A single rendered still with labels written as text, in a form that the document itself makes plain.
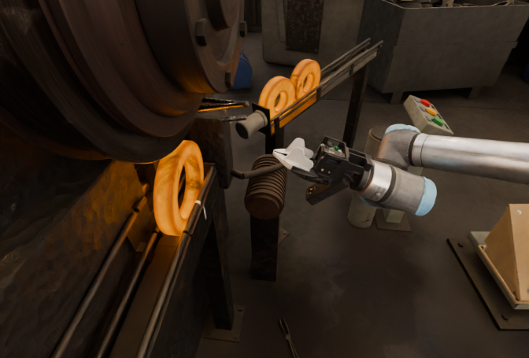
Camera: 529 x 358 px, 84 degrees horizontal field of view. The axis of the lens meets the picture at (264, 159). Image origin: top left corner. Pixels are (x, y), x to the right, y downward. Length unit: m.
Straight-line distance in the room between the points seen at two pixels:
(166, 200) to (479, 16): 2.61
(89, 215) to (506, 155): 0.77
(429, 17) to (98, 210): 2.42
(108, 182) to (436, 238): 1.47
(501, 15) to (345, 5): 1.16
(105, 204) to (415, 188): 0.61
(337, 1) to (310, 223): 2.13
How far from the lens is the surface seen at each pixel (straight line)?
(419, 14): 2.54
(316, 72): 1.14
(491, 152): 0.79
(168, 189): 0.52
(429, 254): 1.59
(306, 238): 1.46
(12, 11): 0.26
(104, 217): 0.52
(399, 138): 0.86
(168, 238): 0.65
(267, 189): 0.91
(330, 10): 3.08
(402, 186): 0.71
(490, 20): 2.90
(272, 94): 0.95
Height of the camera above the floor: 1.16
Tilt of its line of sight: 38 degrees down
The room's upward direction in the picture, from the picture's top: straight up
